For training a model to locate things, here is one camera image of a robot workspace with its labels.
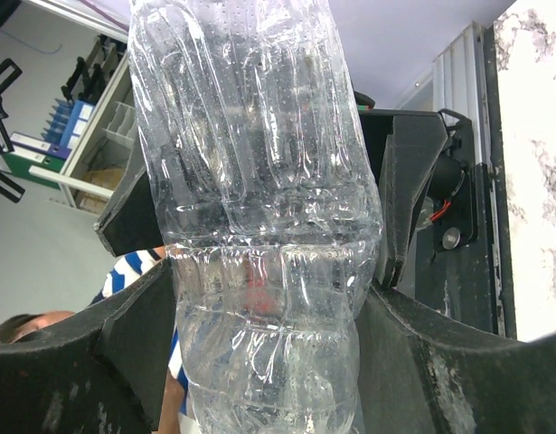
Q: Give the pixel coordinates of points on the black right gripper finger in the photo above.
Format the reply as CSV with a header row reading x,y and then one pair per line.
x,y
403,148
128,221

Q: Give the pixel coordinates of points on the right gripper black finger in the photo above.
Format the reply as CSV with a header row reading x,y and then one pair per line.
x,y
69,375
422,372

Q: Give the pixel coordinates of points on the clear plastic bottle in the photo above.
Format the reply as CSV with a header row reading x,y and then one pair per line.
x,y
266,202

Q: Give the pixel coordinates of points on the person in striped shirt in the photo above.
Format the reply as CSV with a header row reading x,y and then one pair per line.
x,y
137,325

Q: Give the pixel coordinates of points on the shelf with blue binders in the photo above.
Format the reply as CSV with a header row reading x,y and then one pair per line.
x,y
67,98

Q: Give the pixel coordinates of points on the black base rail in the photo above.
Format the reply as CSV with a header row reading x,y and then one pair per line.
x,y
462,265

